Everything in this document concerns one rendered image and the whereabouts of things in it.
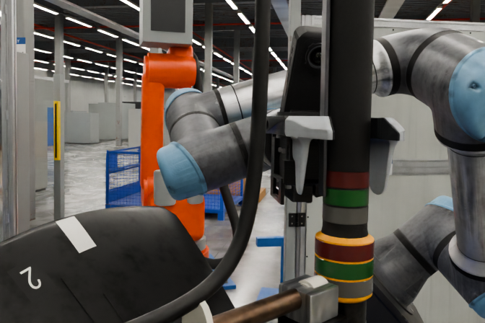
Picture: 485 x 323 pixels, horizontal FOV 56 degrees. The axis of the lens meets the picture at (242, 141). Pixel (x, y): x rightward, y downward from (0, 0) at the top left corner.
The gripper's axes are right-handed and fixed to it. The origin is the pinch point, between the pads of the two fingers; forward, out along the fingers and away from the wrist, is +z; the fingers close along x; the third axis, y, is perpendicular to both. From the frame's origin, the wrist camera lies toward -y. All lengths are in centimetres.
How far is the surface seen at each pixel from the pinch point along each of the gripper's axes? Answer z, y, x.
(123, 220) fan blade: -9.5, 8.7, 16.9
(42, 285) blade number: -1.3, 11.2, 21.0
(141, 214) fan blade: -11.4, 8.6, 15.6
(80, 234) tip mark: -5.9, 9.0, 19.6
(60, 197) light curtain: -549, 101, 168
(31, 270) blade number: -1.7, 10.3, 21.8
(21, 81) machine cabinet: -432, -32, 173
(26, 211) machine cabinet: -438, 96, 170
